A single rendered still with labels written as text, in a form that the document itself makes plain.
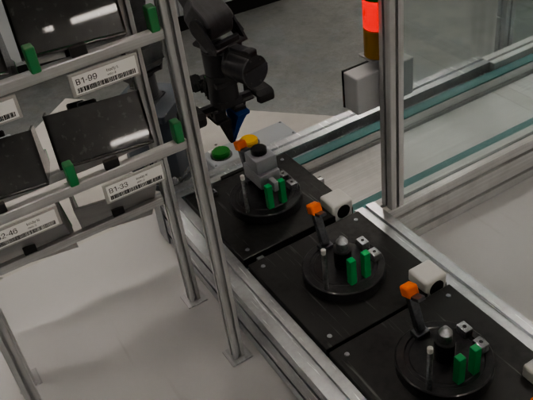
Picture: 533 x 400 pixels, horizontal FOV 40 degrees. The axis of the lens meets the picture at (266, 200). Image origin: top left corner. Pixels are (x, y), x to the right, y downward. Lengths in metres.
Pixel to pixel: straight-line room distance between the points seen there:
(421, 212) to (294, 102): 2.27
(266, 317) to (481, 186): 0.57
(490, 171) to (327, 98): 2.20
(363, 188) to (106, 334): 0.59
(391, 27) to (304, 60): 2.87
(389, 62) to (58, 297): 0.77
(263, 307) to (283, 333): 0.08
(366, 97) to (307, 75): 2.65
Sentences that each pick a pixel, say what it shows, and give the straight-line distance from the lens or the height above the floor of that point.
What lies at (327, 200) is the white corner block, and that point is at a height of 0.99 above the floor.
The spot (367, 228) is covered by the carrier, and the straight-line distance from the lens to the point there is 1.33.
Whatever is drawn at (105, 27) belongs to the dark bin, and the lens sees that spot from 0.94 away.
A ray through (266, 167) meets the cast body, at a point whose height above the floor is 1.07.
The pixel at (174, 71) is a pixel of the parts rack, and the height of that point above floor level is 1.41.
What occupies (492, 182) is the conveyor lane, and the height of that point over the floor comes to 0.90.
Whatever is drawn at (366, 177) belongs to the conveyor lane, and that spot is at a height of 0.92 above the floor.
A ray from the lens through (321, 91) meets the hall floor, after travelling 3.73.
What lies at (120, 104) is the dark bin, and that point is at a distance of 1.00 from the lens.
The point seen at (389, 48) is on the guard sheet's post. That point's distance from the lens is 1.21.
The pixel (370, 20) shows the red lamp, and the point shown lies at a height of 1.33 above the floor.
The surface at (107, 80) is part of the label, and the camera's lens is 0.91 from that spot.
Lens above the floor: 1.83
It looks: 37 degrees down
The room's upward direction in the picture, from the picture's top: 8 degrees counter-clockwise
